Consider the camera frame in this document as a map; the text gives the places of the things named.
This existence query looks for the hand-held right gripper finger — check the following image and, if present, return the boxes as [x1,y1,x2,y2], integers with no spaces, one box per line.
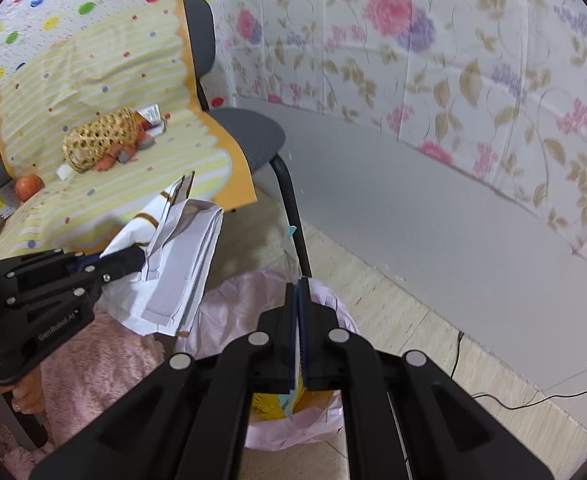
[298,277,557,480]
[30,282,301,480]

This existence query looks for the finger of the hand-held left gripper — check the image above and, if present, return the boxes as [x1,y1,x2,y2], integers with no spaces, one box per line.
[0,247,103,282]
[2,246,147,320]

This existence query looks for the white bag with brown stripe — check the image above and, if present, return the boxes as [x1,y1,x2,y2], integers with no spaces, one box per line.
[96,194,184,337]

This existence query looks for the white paper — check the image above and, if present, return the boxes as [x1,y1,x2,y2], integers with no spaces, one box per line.
[140,170,225,337]

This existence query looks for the pink trash bag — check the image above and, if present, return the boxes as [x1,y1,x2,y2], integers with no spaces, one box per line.
[176,267,361,453]

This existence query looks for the white wrapper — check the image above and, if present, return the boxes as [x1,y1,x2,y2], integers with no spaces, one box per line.
[136,104,169,136]

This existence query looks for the person's left hand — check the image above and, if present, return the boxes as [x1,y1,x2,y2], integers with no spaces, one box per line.
[0,375,44,429]

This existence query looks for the yellow packet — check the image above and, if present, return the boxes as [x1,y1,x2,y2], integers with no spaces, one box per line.
[251,389,345,422]

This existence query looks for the pink fluffy blanket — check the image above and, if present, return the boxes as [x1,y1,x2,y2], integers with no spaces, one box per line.
[0,305,174,480]

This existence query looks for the red apple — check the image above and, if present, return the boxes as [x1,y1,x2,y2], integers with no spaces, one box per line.
[14,174,44,203]

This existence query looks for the woven bamboo basket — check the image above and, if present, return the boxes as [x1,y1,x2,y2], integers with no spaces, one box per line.
[62,108,140,173]

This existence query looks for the grey chair with black legs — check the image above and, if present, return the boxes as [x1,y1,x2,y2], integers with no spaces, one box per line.
[0,0,313,281]

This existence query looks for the yellow striped dotted cloth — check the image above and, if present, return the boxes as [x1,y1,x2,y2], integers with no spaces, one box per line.
[0,0,259,266]

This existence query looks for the black cable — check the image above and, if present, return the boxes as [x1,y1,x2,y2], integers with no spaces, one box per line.
[448,331,587,411]

